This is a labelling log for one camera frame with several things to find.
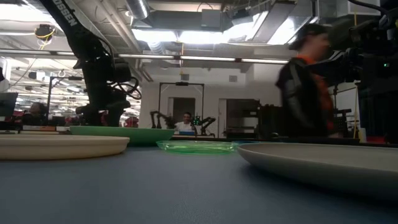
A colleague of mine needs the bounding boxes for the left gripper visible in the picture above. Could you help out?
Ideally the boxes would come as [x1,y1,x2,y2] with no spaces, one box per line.
[75,74,131,128]

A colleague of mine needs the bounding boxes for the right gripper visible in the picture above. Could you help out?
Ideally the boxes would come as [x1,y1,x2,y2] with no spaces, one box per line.
[306,46,363,86]

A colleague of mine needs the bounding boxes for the opaque green plastic plate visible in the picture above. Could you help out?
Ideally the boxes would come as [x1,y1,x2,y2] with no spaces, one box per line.
[69,125,176,146]

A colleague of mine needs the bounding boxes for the cream plastic plate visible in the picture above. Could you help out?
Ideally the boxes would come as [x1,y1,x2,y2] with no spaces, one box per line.
[0,134,131,161]

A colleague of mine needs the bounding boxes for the clear green plastic plate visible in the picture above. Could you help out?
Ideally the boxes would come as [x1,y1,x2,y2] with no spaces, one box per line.
[155,140,239,155]

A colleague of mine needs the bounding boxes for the red storage bins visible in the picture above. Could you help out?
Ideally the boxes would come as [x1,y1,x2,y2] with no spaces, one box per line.
[98,110,140,128]

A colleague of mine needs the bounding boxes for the black tripod stand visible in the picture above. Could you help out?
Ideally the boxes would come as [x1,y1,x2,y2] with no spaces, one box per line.
[330,83,354,119]

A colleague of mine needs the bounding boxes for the person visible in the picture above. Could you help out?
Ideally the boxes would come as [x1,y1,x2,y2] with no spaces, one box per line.
[275,23,340,139]
[174,111,197,132]
[21,101,49,126]

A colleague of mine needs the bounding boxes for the black storage crates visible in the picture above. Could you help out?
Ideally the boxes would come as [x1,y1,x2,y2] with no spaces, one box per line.
[259,104,287,139]

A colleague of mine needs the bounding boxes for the blue table mat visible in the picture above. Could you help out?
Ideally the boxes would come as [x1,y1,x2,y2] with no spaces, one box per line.
[0,138,398,224]

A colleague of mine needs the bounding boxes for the black shelf rack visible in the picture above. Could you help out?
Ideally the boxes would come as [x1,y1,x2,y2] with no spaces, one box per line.
[225,98,261,139]

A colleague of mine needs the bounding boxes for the large pale grey-green plate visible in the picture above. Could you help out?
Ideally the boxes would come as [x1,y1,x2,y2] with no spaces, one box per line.
[236,142,398,200]

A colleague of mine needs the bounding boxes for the dark monitor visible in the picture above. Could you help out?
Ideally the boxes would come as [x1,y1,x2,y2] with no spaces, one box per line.
[0,92,19,122]

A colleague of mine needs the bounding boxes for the long ceiling light strip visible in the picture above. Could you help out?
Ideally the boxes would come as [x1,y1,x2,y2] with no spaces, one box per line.
[118,53,290,65]

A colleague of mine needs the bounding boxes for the grey ceiling box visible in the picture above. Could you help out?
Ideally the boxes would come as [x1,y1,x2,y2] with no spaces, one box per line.
[200,9,223,29]

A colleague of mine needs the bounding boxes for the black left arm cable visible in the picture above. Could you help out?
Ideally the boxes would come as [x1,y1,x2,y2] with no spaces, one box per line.
[108,76,142,100]

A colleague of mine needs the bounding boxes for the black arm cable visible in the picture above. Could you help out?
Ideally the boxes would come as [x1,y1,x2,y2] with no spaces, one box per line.
[348,0,389,16]
[108,76,142,100]

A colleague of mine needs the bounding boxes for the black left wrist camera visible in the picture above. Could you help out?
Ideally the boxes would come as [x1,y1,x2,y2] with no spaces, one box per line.
[110,59,132,84]

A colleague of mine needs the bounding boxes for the black gantry frame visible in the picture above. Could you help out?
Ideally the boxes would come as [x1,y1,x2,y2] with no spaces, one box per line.
[157,82,205,135]
[45,76,88,125]

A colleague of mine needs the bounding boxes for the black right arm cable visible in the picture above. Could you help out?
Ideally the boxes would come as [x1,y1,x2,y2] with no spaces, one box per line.
[348,0,389,16]

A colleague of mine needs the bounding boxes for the yellow ceiling cable reel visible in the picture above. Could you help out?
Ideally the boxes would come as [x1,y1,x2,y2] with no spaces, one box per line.
[34,24,57,40]

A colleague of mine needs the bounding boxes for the black table frame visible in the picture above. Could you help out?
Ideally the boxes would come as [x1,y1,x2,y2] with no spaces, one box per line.
[129,133,398,147]

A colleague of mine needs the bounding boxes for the silver ceiling duct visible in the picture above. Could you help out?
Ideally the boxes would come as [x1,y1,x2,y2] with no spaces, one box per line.
[125,0,150,20]

